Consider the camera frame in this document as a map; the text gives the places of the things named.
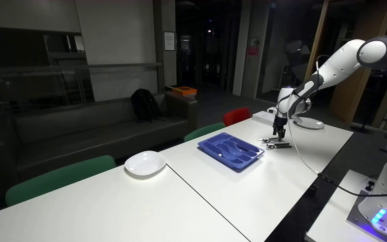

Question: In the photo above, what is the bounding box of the wall poster frame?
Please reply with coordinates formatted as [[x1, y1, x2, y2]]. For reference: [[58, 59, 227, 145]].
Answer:
[[164, 32, 176, 51]]

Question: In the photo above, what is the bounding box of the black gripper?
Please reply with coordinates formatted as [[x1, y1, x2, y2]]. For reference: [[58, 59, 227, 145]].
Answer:
[[273, 117, 288, 139]]

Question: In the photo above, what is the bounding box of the orange-lidded bin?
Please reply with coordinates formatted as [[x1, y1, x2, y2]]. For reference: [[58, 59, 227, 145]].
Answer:
[[171, 86, 198, 96]]

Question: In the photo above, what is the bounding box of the blue cutlery tray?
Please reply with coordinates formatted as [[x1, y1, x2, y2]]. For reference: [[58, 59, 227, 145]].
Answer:
[[198, 133, 264, 172]]

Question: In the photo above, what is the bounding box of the white plate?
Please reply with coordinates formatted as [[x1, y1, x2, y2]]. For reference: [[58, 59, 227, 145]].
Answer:
[[124, 150, 167, 177]]

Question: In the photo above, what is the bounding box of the green chair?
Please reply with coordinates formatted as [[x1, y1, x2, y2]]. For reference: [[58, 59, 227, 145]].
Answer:
[[183, 122, 226, 141], [6, 154, 116, 205]]

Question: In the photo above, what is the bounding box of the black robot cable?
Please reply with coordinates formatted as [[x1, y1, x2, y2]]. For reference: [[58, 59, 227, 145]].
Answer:
[[286, 119, 387, 199]]

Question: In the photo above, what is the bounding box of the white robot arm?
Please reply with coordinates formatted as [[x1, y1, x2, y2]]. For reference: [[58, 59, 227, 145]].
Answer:
[[273, 34, 387, 139]]

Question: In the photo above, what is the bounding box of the black-handled spoon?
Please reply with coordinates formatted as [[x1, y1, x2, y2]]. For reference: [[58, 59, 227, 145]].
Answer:
[[268, 142, 292, 149]]

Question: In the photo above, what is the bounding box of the black-handled knife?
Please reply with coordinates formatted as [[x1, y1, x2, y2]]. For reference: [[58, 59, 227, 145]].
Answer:
[[264, 137, 282, 142]]

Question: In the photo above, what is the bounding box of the red chair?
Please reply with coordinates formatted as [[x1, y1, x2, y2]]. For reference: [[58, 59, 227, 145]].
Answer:
[[223, 107, 252, 126]]

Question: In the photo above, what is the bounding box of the black backpack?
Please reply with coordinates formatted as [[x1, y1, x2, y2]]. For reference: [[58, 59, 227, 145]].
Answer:
[[131, 88, 160, 121]]

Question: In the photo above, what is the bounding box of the grey sofa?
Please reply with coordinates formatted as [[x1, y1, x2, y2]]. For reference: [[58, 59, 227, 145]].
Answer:
[[0, 92, 198, 180]]

